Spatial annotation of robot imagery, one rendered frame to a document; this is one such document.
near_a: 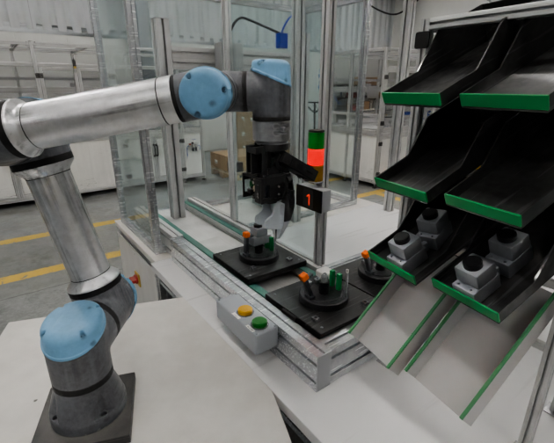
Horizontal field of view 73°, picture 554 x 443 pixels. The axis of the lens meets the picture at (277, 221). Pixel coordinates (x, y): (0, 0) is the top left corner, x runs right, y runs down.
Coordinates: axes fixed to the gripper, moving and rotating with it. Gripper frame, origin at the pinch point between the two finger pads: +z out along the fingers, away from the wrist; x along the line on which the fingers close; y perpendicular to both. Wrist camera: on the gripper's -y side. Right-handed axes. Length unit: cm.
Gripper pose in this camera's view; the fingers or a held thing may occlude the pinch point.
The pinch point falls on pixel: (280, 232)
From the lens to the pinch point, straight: 84.2
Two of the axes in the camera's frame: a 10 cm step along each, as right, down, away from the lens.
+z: 0.0, 9.4, 3.4
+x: 5.9, 2.7, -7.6
